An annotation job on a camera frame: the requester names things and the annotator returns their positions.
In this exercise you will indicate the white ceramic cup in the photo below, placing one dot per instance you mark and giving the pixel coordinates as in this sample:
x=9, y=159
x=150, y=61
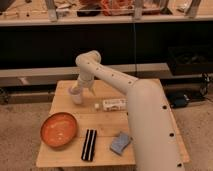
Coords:
x=77, y=98

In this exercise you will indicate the blue sponge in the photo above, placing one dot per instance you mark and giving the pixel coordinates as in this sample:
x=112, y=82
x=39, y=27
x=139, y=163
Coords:
x=120, y=142

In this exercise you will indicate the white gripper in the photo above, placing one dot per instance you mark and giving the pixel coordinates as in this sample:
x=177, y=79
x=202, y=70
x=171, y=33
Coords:
x=85, y=80

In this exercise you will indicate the wooden table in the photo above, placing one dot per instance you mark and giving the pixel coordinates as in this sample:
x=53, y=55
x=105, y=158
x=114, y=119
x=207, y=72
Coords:
x=107, y=124

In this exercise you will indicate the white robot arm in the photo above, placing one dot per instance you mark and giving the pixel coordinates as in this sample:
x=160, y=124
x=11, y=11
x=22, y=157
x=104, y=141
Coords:
x=149, y=114

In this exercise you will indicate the black striped rectangular block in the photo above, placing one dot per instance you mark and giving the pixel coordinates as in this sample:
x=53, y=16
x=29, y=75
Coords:
x=89, y=146

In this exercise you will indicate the metal shelf rack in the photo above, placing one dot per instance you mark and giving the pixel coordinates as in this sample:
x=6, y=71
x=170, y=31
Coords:
x=35, y=50

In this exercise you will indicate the black device on floor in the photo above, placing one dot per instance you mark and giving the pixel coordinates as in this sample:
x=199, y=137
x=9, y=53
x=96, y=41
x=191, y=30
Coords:
x=177, y=99

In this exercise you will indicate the orange bowl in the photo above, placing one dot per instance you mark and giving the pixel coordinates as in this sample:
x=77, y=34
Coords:
x=58, y=129

